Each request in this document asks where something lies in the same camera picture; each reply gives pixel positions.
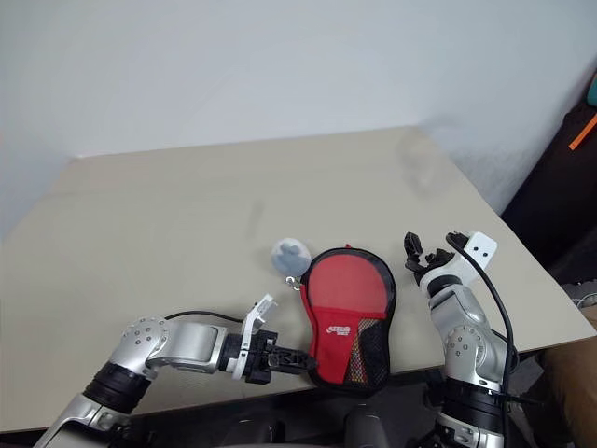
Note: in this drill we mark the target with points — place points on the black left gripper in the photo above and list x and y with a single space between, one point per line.
259 359

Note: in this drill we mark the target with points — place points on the orange strip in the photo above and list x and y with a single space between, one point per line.
583 133

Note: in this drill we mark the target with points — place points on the dark rounded shape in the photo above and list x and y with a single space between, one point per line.
368 427

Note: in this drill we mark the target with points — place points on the black bag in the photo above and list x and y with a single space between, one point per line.
555 200

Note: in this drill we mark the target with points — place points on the teal object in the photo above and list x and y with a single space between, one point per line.
592 91

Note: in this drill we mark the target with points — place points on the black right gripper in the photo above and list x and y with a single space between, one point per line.
437 259

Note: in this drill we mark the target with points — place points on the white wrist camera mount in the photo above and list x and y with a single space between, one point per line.
480 249
252 322

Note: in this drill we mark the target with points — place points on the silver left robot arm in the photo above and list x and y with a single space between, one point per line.
186 343

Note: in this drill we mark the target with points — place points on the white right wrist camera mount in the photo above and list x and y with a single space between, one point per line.
480 249

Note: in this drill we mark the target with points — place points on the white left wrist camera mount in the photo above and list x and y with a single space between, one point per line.
252 322

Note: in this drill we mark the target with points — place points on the brown cardboard box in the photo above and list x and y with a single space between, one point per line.
573 387

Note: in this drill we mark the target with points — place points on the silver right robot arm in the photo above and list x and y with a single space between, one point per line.
462 336

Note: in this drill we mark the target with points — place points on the red black paddle case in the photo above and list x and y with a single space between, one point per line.
368 354

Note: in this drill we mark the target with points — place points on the red table tennis paddle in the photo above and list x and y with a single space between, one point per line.
345 284

